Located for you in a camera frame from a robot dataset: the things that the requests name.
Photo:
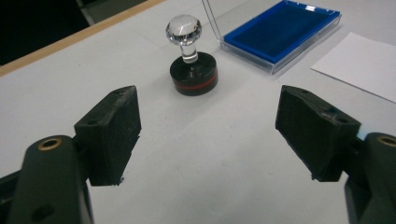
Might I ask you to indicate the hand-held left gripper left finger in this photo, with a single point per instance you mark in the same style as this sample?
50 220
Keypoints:
109 137

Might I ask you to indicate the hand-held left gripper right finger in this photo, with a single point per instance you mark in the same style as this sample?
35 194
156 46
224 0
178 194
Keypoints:
314 137

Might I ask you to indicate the small white paper sheet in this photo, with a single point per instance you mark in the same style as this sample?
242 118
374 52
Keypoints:
361 65

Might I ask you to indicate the black stamp with crystal knob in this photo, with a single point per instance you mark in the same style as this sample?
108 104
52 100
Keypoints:
193 70

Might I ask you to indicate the blue ink pad clear case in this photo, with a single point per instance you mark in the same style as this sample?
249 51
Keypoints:
277 34

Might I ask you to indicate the large white table cover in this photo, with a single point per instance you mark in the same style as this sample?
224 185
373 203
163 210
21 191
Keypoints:
199 149

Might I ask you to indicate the wooden table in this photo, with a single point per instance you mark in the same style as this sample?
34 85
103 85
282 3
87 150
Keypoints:
62 42

